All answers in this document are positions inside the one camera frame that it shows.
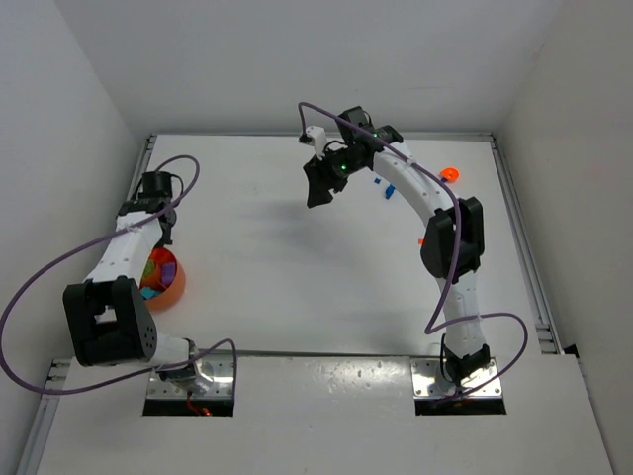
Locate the green lego brick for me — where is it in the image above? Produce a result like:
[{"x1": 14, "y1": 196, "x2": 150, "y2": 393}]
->
[{"x1": 142, "y1": 259, "x2": 156, "y2": 279}]

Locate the orange divided round container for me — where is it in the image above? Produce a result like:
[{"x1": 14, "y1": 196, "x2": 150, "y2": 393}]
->
[{"x1": 139, "y1": 247, "x2": 186, "y2": 313}]

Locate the teal lego brick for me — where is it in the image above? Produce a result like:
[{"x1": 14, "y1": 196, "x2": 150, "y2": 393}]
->
[{"x1": 140, "y1": 287, "x2": 161, "y2": 300}]

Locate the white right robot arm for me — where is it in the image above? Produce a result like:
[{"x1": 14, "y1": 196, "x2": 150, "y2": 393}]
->
[{"x1": 299, "y1": 107, "x2": 491, "y2": 386}]

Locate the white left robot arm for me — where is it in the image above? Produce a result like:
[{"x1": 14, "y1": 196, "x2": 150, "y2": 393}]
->
[{"x1": 62, "y1": 171, "x2": 213, "y2": 393}]

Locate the orange small cup container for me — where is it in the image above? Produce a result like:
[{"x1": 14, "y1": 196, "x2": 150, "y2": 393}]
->
[{"x1": 440, "y1": 167, "x2": 460, "y2": 183}]

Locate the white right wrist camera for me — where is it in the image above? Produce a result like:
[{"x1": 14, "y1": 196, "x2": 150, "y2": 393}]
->
[{"x1": 304, "y1": 126, "x2": 327, "y2": 158}]

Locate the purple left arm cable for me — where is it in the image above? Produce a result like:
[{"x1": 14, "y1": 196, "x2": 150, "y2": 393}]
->
[{"x1": 0, "y1": 155, "x2": 237, "y2": 396}]

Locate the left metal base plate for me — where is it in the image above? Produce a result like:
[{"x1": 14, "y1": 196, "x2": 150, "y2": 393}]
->
[{"x1": 146, "y1": 352, "x2": 234, "y2": 402}]

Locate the metal base plate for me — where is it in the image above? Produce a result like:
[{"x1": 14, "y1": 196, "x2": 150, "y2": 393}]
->
[
  {"x1": 146, "y1": 352, "x2": 234, "y2": 402},
  {"x1": 409, "y1": 356, "x2": 503, "y2": 400}
]

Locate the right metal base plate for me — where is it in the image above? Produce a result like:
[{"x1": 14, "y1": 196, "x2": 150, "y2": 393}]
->
[{"x1": 409, "y1": 356, "x2": 503, "y2": 400}]

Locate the aluminium frame rail right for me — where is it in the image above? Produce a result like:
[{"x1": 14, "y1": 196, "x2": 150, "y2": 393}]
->
[{"x1": 491, "y1": 136, "x2": 565, "y2": 354}]

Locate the aluminium frame rail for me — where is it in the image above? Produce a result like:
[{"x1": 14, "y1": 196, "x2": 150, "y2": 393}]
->
[
  {"x1": 491, "y1": 136, "x2": 565, "y2": 354},
  {"x1": 16, "y1": 134, "x2": 157, "y2": 474}
]

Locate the aluminium frame rail left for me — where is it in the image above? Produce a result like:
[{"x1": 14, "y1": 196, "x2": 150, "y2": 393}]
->
[{"x1": 16, "y1": 134, "x2": 157, "y2": 474}]

